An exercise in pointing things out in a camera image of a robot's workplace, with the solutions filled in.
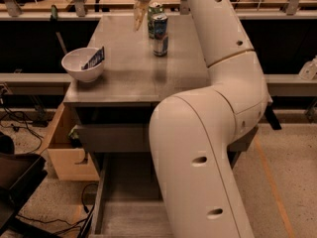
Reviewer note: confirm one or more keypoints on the blue rxbar blueberry bar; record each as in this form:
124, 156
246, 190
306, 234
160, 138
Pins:
96, 59

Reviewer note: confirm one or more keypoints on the white bowl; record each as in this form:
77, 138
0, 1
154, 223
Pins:
75, 60

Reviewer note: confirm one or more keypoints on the grey metal counter cabinet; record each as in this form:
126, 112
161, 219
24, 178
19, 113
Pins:
132, 73

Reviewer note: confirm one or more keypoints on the green soda can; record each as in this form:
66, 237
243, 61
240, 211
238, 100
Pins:
154, 8

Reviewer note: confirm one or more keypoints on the upper grey drawer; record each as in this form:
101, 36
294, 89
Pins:
135, 138

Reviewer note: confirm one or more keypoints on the light wooden box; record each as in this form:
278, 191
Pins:
69, 163

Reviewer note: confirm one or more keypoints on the black bin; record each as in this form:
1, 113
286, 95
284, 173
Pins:
20, 175

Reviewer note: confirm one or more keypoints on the open lower grey drawer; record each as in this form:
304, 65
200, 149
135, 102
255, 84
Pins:
128, 202

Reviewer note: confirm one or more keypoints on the green handled tool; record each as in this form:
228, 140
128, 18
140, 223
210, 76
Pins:
60, 35

